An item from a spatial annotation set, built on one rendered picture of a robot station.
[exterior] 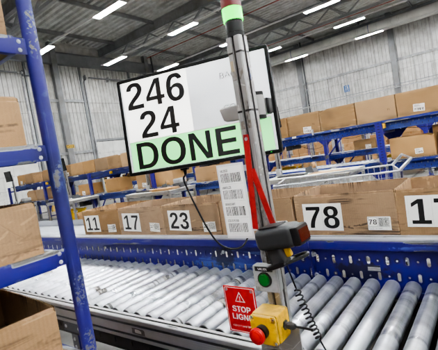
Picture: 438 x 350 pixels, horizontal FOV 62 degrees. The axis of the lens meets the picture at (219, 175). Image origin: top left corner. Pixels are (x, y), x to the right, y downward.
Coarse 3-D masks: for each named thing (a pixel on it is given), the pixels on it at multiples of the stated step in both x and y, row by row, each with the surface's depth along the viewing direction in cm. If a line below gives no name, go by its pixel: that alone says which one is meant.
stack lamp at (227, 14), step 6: (222, 0) 89; (228, 0) 88; (234, 0) 88; (240, 0) 90; (222, 6) 89; (228, 6) 88; (234, 6) 88; (240, 6) 89; (222, 12) 90; (228, 12) 88; (234, 12) 88; (240, 12) 89; (222, 18) 90; (228, 18) 88
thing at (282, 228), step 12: (264, 228) 85; (276, 228) 83; (288, 228) 81; (300, 228) 81; (264, 240) 84; (276, 240) 83; (288, 240) 81; (300, 240) 80; (276, 252) 85; (288, 252) 84; (276, 264) 85
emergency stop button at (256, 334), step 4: (252, 328) 86; (256, 328) 85; (252, 332) 85; (256, 332) 84; (260, 332) 84; (252, 336) 85; (256, 336) 84; (260, 336) 84; (264, 336) 84; (252, 340) 85; (256, 340) 84; (260, 340) 84; (264, 340) 84; (260, 344) 84
